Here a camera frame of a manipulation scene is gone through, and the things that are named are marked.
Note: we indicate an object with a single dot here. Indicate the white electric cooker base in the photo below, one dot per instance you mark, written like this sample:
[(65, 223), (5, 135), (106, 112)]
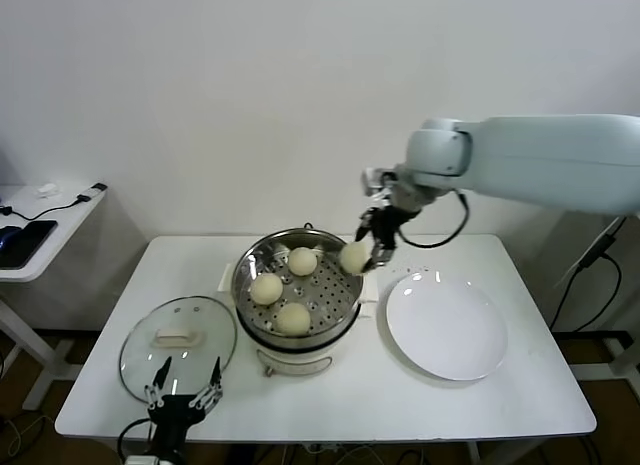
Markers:
[(295, 360)]

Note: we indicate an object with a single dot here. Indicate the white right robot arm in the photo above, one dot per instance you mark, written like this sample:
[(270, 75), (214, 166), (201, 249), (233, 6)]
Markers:
[(540, 155)]

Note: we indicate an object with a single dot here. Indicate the white side table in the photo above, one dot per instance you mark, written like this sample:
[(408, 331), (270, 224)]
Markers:
[(55, 205)]

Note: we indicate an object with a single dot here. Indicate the small white plastic object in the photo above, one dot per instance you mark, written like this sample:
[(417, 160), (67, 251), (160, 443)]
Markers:
[(48, 189)]

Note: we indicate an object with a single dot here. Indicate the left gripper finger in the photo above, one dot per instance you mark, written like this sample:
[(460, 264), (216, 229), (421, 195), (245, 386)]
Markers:
[(158, 385), (212, 390)]

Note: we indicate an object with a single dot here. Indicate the stainless steel steamer basket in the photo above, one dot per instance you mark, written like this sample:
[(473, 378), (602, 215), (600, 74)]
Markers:
[(325, 291)]

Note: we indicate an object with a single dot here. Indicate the black smartphone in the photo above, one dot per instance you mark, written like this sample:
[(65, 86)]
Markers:
[(30, 240)]

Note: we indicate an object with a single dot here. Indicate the grey usb adapter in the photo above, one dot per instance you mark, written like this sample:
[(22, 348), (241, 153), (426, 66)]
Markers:
[(92, 191)]

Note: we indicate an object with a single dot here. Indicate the glass pot lid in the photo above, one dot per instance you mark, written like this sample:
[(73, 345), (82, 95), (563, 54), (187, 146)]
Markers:
[(175, 337)]

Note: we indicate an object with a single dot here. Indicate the blue computer mouse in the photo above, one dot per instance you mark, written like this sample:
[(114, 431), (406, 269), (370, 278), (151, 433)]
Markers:
[(7, 235)]

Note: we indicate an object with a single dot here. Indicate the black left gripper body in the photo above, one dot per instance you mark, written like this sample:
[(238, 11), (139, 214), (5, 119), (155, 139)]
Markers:
[(177, 415)]

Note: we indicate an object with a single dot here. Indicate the white steamed baozi bun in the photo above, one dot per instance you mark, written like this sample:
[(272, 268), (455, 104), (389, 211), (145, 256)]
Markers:
[(293, 318), (352, 257), (266, 289), (303, 261)]

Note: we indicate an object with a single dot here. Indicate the white round plate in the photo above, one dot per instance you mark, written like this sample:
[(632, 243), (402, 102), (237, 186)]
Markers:
[(445, 325)]

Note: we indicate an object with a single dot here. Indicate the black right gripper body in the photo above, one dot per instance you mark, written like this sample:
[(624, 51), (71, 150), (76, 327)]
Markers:
[(387, 227)]

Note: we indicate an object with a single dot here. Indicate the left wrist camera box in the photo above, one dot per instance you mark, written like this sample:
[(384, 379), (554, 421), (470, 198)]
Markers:
[(142, 460)]

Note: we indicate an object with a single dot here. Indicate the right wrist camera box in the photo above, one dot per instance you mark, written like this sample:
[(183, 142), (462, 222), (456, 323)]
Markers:
[(374, 181)]

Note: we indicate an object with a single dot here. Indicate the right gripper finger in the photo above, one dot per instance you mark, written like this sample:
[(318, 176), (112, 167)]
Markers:
[(365, 226), (382, 259)]

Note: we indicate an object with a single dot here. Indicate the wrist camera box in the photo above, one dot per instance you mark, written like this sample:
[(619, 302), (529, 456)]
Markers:
[(142, 460), (374, 181)]

